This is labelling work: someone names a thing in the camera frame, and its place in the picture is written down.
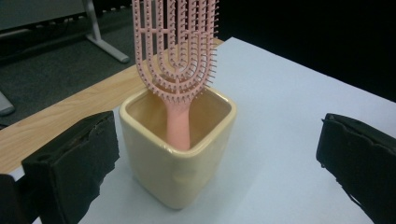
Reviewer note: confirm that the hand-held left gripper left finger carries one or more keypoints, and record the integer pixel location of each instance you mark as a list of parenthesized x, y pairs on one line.
[(71, 165)]

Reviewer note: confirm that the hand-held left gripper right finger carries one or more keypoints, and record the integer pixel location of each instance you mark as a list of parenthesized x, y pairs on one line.
[(364, 158)]

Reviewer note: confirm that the cream square ceramic cup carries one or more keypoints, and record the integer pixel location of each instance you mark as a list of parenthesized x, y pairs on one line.
[(174, 177)]

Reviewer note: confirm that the pink hairbrush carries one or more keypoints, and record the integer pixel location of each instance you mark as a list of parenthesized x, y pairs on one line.
[(176, 46)]

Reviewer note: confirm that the wooden table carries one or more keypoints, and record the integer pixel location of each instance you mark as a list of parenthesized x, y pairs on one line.
[(71, 109)]

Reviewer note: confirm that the white table cover sheet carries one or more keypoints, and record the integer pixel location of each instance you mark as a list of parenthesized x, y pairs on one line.
[(280, 109)]

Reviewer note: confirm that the white metal stand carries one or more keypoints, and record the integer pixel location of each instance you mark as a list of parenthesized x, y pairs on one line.
[(104, 45)]

